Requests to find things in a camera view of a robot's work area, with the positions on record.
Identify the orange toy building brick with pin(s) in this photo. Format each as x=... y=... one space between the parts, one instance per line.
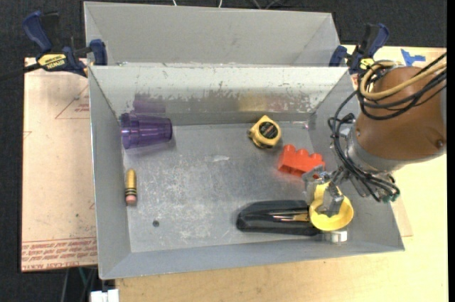
x=298 y=159

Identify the grey metal bin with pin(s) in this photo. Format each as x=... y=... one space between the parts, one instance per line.
x=213 y=187

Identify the purple plastic cup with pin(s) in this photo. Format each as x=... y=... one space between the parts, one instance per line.
x=145 y=131

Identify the small white plastic piece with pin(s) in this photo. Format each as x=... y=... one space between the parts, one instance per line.
x=336 y=236

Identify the yellow and black tape measure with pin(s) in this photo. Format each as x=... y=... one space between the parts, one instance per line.
x=264 y=133

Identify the brown cardboard board red print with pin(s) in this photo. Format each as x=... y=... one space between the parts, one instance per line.
x=57 y=158

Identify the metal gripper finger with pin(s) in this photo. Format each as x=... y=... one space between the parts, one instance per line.
x=313 y=175
x=332 y=201

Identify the yellow plastic bowl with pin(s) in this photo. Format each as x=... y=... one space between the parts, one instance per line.
x=332 y=222

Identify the yellow pencil-shaped eraser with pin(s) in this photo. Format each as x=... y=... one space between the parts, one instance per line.
x=131 y=185

